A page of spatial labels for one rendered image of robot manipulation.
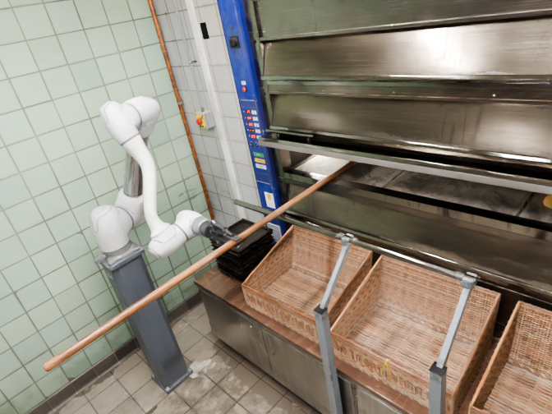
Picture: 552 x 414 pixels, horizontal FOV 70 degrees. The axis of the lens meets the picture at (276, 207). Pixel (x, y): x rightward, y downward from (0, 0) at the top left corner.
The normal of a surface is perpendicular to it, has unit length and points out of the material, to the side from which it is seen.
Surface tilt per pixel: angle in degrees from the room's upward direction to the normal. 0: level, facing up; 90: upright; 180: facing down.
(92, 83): 90
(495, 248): 70
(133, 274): 90
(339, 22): 90
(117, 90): 90
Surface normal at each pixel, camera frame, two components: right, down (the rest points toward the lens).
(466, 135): -0.70, 0.12
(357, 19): -0.69, 0.44
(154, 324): 0.72, 0.22
